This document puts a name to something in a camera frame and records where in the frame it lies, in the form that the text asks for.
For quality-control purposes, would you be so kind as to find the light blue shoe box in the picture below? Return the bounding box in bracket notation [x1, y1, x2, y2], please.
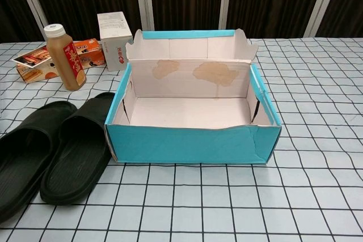
[104, 28, 282, 166]

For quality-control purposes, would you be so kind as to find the tall white carton box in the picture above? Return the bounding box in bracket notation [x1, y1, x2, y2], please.
[96, 11, 134, 72]

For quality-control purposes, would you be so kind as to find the brown tea bottle white cap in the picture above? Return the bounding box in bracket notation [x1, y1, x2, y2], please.
[43, 23, 86, 92]

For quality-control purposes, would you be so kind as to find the orange snack packet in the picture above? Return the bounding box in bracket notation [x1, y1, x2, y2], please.
[73, 38, 106, 69]

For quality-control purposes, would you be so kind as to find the photo print biscuit box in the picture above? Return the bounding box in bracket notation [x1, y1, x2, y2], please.
[12, 45, 62, 84]

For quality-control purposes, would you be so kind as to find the checked white tablecloth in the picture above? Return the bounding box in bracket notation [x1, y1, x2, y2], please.
[0, 37, 363, 242]

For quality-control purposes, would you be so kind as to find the black rubber slipper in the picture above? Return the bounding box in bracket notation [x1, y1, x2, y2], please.
[0, 100, 78, 215]
[39, 91, 116, 205]

